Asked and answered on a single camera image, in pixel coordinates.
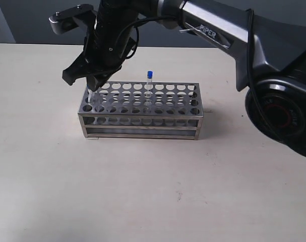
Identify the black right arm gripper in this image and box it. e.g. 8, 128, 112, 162
62, 1, 139, 91

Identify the blue capped tube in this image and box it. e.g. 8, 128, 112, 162
145, 71, 153, 110
86, 86, 93, 104

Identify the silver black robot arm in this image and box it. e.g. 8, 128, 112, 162
49, 1, 306, 157

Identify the stainless steel test tube rack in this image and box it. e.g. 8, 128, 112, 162
78, 81, 204, 140

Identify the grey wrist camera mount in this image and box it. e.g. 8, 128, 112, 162
49, 4, 97, 35

